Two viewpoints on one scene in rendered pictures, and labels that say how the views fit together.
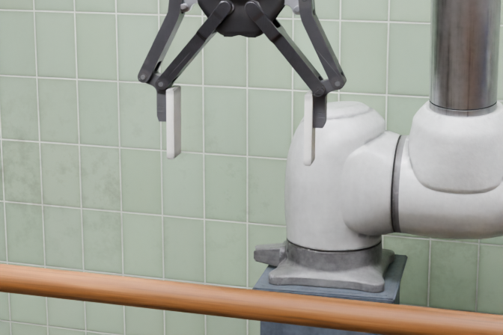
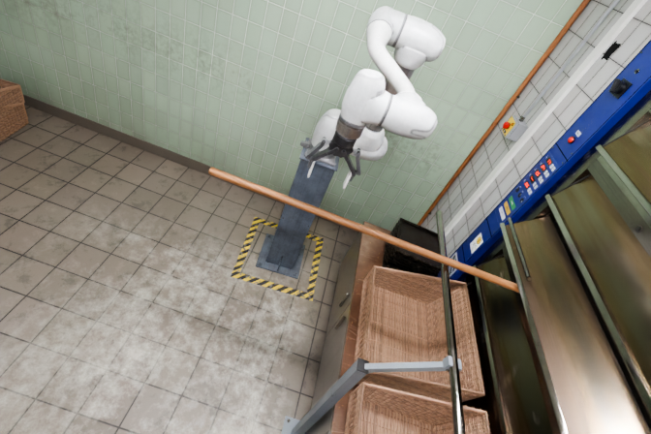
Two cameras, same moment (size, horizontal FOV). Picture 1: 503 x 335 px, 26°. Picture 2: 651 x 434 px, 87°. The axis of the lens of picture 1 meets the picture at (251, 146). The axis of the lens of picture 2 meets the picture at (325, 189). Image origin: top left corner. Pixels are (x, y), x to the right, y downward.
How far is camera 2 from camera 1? 0.65 m
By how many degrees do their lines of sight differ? 33
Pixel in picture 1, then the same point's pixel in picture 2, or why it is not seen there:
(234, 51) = (300, 54)
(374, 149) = not seen: hidden behind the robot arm
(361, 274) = (329, 160)
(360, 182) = not seen: hidden behind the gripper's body
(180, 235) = (268, 104)
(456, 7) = not seen: hidden behind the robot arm
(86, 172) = (241, 76)
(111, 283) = (282, 198)
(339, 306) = (340, 220)
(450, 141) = (366, 138)
